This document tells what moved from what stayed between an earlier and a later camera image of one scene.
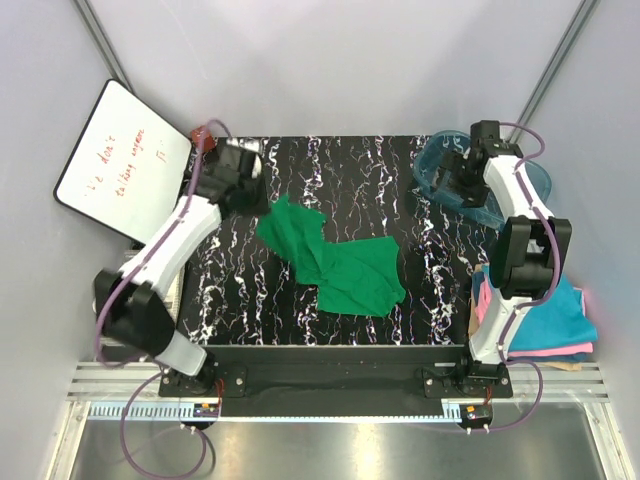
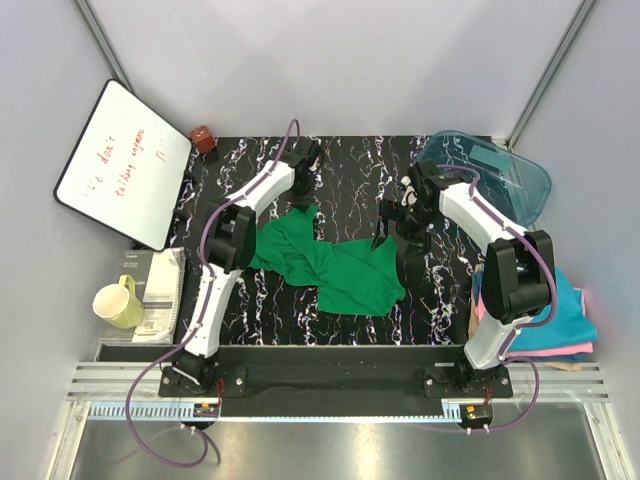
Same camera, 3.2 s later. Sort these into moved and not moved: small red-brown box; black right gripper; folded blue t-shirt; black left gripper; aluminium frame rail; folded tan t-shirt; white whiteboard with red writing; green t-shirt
Moved: black right gripper; green t-shirt; black left gripper
Not moved: folded tan t-shirt; white whiteboard with red writing; small red-brown box; folded blue t-shirt; aluminium frame rail
